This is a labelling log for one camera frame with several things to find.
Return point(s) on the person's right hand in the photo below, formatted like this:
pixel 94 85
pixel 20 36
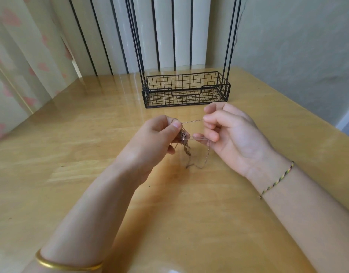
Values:
pixel 237 139

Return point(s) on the person's left hand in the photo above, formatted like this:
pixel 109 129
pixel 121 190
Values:
pixel 149 146

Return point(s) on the person's left forearm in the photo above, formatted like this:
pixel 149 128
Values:
pixel 80 224

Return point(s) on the person's right forearm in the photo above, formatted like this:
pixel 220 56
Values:
pixel 314 221

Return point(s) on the white black-striped curtain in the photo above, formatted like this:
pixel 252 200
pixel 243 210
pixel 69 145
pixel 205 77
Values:
pixel 117 34

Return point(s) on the gold bangle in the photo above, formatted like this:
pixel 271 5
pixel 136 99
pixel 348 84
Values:
pixel 66 264

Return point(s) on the pink floral curtain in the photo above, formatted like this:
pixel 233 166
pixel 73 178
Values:
pixel 21 59

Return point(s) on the white door frame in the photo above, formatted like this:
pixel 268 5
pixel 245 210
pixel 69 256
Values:
pixel 347 119

